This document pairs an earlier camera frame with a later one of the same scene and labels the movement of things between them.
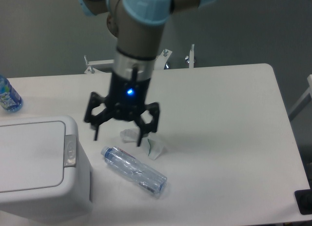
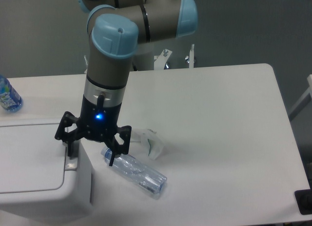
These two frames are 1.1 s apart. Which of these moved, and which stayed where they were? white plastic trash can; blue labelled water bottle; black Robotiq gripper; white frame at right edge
Moved: black Robotiq gripper
Stayed: blue labelled water bottle; white plastic trash can; white frame at right edge
